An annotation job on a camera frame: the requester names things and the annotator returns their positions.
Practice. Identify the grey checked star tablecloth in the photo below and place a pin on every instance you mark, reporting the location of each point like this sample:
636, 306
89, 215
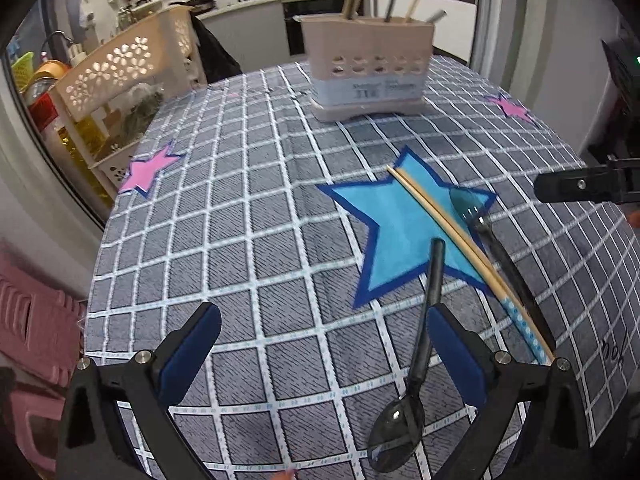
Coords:
250, 240

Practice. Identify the black kitchen faucet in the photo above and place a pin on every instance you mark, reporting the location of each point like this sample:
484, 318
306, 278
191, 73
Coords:
57, 42

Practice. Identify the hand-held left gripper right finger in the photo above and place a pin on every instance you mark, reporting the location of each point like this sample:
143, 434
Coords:
460, 355

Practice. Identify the black wok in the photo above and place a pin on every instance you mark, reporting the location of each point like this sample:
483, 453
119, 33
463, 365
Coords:
200, 2

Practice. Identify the black hanging jacket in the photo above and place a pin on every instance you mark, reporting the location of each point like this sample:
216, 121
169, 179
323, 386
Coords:
215, 55

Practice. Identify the pink plastic stool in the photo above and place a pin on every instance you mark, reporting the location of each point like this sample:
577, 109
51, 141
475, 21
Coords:
35, 310

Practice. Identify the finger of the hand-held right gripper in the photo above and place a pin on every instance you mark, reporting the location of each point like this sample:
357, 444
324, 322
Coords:
580, 185

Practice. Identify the orange round lid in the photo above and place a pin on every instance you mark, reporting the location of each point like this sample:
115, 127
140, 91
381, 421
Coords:
47, 72

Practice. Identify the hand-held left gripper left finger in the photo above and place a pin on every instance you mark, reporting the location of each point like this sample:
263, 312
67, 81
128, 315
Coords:
192, 347

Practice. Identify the beige flower-cutout storage trolley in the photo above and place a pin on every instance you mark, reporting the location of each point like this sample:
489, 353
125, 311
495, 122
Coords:
120, 67

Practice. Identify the beige plastic utensil holder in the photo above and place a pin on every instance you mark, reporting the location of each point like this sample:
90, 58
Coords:
365, 55

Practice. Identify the green plastic basket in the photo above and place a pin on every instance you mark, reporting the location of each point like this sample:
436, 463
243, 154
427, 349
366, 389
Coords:
22, 67

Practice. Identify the yellow oil bottle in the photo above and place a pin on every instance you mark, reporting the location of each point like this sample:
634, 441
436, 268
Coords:
75, 142

